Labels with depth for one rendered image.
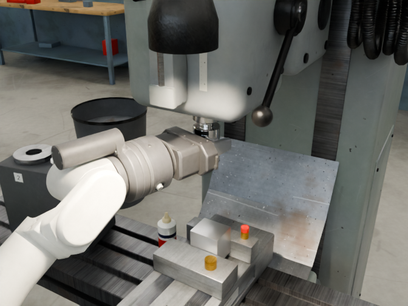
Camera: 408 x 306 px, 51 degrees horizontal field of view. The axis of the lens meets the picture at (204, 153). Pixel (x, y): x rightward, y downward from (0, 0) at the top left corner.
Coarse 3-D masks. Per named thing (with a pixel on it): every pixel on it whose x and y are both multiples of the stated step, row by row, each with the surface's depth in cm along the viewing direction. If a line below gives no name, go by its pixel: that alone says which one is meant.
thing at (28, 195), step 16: (32, 144) 102; (16, 160) 96; (32, 160) 95; (48, 160) 97; (0, 176) 97; (16, 176) 95; (32, 176) 94; (16, 192) 97; (32, 192) 96; (48, 192) 94; (16, 208) 100; (32, 208) 98; (48, 208) 96; (16, 224) 102; (112, 224) 106; (96, 240) 99
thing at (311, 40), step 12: (312, 0) 70; (324, 0) 75; (312, 12) 72; (324, 12) 77; (312, 24) 73; (324, 24) 79; (300, 36) 70; (312, 36) 75; (324, 36) 82; (300, 48) 71; (312, 48) 76; (324, 48) 84; (288, 60) 72; (300, 60) 72; (312, 60) 78; (288, 72) 73
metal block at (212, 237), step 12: (192, 228) 82; (204, 228) 82; (216, 228) 82; (228, 228) 82; (192, 240) 82; (204, 240) 80; (216, 240) 78; (228, 240) 83; (216, 252) 80; (228, 252) 84
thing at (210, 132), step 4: (196, 124) 73; (216, 124) 73; (196, 128) 72; (200, 128) 72; (204, 128) 72; (208, 128) 72; (212, 128) 72; (216, 128) 72; (196, 132) 72; (200, 132) 72; (204, 132) 71; (208, 132) 71; (212, 132) 72; (216, 132) 72
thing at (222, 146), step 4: (216, 140) 72; (220, 140) 73; (224, 140) 73; (228, 140) 73; (216, 144) 72; (220, 144) 72; (224, 144) 73; (228, 144) 74; (216, 148) 72; (220, 148) 73; (224, 148) 73; (228, 148) 74; (220, 152) 73; (224, 152) 74
